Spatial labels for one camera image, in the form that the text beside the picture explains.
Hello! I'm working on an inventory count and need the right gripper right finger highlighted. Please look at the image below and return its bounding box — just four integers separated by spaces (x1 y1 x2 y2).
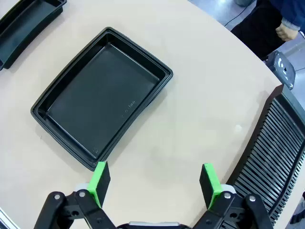
190 163 274 229

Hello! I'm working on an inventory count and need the grey desk foot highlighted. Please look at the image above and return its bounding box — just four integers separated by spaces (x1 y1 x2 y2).
264 50 296 91

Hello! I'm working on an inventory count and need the person's left hand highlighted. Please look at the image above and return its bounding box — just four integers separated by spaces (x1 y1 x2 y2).
275 22 298 41

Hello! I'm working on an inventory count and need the thin black floor cable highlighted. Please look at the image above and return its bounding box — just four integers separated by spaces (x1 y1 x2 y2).
224 0 250 27

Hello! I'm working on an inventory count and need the black ESD tray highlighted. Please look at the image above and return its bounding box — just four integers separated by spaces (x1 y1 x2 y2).
30 26 174 172
0 0 68 71

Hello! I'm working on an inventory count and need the black slotted board rack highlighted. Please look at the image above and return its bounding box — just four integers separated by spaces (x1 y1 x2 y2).
225 83 305 229

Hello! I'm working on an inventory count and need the person in navy jacket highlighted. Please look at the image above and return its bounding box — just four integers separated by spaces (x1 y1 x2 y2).
230 0 305 60

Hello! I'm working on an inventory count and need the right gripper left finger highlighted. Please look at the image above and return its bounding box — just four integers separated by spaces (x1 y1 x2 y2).
33 161 120 229

